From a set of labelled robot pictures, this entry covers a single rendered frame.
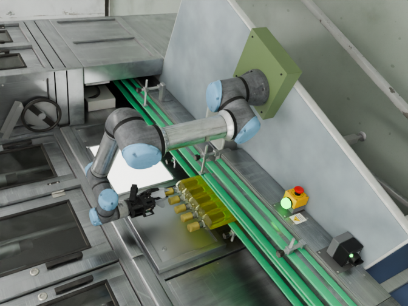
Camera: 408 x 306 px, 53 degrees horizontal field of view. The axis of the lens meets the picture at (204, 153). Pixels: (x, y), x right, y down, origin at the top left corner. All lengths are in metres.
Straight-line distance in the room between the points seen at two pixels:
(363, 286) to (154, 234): 0.88
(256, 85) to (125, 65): 1.04
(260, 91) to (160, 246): 0.79
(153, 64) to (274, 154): 1.06
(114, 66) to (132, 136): 1.16
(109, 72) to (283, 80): 1.18
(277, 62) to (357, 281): 0.84
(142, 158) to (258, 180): 0.66
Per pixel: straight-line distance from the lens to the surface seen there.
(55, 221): 2.02
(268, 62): 1.66
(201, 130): 1.44
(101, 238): 1.93
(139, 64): 2.52
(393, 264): 1.77
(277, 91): 1.64
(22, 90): 2.39
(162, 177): 2.17
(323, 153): 1.62
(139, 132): 1.35
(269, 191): 1.79
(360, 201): 1.56
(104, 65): 2.43
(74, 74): 2.40
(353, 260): 1.60
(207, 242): 1.90
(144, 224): 1.93
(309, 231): 1.69
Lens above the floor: 1.90
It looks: 30 degrees down
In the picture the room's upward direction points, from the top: 104 degrees counter-clockwise
